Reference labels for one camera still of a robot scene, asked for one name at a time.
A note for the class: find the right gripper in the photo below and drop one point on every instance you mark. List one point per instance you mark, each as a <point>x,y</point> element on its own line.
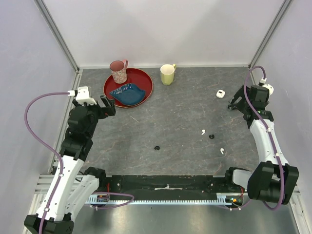
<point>241,92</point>

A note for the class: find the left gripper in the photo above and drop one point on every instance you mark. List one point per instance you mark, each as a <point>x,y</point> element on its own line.
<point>108,110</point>

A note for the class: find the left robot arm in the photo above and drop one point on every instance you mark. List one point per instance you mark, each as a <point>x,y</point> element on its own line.
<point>60,207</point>

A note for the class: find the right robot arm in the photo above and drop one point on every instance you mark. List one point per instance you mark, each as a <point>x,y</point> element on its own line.
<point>274,179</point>

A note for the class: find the white earbud charging case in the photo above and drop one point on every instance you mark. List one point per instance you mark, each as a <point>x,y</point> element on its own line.
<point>220,93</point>

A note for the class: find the blue leaf-shaped dish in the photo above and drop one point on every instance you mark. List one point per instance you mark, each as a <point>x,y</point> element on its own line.
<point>128,94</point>

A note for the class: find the pink floral mug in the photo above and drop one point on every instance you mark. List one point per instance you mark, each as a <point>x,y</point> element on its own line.
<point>118,69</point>

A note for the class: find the red round tray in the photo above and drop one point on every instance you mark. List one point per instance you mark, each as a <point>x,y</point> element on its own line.
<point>136,76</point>

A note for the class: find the yellow-green mug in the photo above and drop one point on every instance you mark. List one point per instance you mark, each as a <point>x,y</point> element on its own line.
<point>167,72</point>

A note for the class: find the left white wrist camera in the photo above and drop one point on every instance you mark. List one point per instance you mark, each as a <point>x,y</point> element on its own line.
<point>82,95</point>

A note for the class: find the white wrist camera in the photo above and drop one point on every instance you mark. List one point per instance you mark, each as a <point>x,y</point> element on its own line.
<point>263,83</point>
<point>82,95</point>

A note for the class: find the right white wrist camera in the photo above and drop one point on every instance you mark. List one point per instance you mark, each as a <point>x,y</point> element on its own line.
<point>263,83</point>

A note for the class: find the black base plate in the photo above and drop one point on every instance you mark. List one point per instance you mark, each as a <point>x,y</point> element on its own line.
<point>169,187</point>

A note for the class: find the light blue cable duct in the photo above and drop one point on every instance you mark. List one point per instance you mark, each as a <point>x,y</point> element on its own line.
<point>220,199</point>

